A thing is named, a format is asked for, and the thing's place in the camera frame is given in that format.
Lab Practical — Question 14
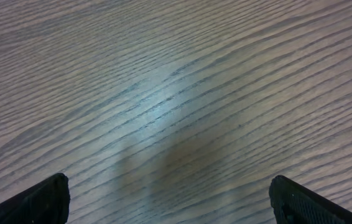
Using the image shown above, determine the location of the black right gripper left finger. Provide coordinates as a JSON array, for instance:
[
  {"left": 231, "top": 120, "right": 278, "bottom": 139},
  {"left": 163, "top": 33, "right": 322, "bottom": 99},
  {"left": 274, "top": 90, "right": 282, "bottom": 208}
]
[{"left": 0, "top": 173, "right": 70, "bottom": 224}]

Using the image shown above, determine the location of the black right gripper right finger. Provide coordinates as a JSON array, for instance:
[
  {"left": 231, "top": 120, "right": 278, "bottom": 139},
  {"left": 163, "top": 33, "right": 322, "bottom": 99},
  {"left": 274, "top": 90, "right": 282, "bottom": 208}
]
[{"left": 269, "top": 175, "right": 352, "bottom": 224}]

